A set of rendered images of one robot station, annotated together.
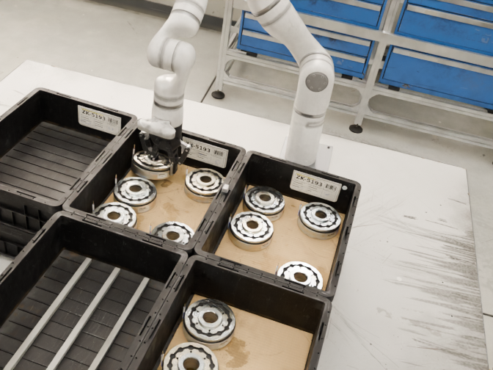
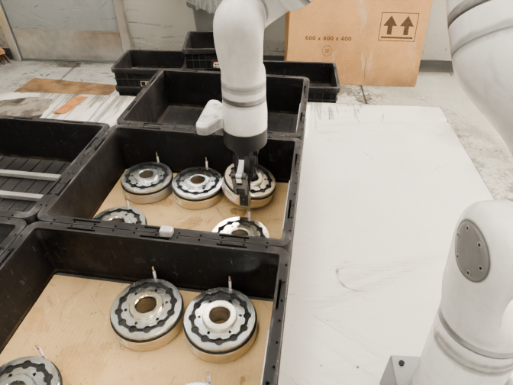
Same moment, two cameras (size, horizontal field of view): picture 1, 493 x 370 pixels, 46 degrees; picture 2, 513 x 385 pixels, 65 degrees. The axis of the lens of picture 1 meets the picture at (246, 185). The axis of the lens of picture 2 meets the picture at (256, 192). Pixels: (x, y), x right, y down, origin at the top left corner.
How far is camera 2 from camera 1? 1.30 m
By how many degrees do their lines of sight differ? 65
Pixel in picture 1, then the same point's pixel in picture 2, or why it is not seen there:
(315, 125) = (450, 353)
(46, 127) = (291, 118)
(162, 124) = (212, 114)
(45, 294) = (54, 169)
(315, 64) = (490, 205)
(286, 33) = (481, 96)
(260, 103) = not seen: outside the picture
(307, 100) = (448, 279)
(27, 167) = not seen: hidden behind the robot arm
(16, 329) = (16, 165)
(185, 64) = (215, 25)
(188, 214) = not seen: hidden behind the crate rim
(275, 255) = (104, 362)
